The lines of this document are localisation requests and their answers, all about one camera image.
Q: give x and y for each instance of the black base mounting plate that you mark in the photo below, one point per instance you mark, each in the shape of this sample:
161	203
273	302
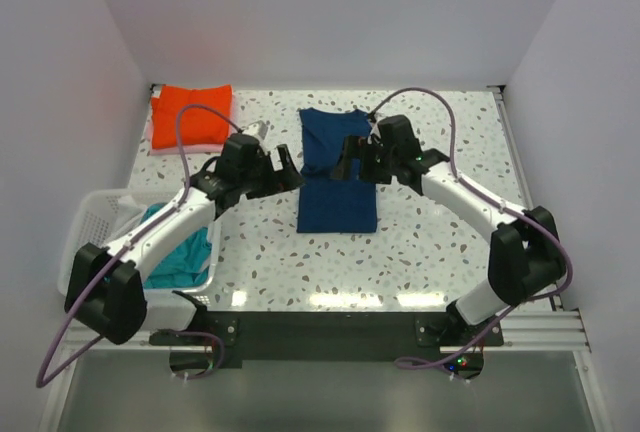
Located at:
237	337

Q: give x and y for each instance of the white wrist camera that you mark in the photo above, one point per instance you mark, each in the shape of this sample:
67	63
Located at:
257	130
374	135

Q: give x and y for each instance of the folded orange t-shirt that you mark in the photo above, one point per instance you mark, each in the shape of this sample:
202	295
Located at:
197	126

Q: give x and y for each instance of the folded pink t-shirt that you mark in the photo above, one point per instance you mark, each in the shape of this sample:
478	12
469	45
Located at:
188	149

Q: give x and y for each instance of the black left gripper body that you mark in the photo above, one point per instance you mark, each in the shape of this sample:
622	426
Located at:
273	177

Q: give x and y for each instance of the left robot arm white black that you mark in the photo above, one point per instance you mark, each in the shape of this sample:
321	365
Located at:
105	291

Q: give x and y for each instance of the teal t-shirt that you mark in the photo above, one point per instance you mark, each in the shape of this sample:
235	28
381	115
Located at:
185	267

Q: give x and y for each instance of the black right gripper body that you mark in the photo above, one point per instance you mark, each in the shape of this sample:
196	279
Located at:
365	161

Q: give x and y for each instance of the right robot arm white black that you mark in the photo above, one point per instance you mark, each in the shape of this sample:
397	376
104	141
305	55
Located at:
525	254

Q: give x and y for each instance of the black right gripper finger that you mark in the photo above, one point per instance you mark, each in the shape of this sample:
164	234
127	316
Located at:
368	164
350	152

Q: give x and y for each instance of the dark blue printed t-shirt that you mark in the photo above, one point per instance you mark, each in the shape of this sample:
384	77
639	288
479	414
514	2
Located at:
327	205

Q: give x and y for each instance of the white plastic laundry basket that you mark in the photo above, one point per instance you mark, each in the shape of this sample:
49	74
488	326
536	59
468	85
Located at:
94	221

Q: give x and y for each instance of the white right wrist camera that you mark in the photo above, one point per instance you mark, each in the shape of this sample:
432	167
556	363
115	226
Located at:
374	135

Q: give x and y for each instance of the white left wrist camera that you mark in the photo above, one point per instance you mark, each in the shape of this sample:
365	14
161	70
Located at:
257	130

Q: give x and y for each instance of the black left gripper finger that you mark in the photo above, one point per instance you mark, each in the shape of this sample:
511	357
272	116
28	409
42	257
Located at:
267	190
288	177

